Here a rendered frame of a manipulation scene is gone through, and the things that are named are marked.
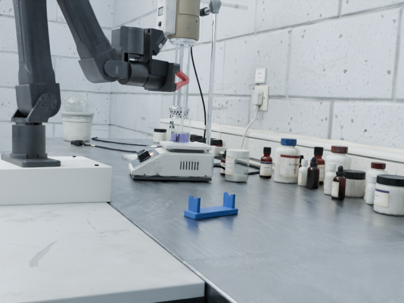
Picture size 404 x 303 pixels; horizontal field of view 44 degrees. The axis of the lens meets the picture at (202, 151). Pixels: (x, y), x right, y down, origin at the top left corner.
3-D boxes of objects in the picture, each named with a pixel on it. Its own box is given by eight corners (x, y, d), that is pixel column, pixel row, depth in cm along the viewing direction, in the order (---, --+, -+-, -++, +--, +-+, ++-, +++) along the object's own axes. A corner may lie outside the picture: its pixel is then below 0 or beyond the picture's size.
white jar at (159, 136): (152, 142, 230) (153, 128, 229) (153, 141, 236) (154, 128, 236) (166, 143, 230) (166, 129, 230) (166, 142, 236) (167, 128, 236)
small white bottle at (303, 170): (307, 185, 129) (309, 159, 128) (308, 186, 126) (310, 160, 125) (297, 184, 129) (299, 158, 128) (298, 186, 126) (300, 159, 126)
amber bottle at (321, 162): (306, 183, 132) (309, 146, 131) (311, 181, 135) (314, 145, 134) (320, 184, 130) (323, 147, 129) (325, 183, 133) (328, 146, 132)
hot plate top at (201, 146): (165, 148, 121) (165, 145, 121) (159, 143, 133) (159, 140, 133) (213, 150, 124) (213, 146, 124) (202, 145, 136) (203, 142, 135)
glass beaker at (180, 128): (174, 145, 125) (175, 113, 124) (166, 143, 130) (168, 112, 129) (195, 146, 128) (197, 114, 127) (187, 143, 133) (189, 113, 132)
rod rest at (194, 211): (195, 219, 83) (196, 198, 83) (183, 215, 86) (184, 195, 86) (238, 214, 90) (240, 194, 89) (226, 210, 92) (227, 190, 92)
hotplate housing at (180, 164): (131, 180, 120) (133, 147, 119) (128, 172, 133) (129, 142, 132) (221, 182, 125) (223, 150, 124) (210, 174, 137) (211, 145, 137)
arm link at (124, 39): (130, 33, 118) (85, 24, 110) (153, 29, 112) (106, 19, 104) (129, 82, 119) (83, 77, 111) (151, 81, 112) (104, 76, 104)
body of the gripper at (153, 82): (151, 64, 124) (127, 60, 119) (180, 63, 117) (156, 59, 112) (149, 90, 124) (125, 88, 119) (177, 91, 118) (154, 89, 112)
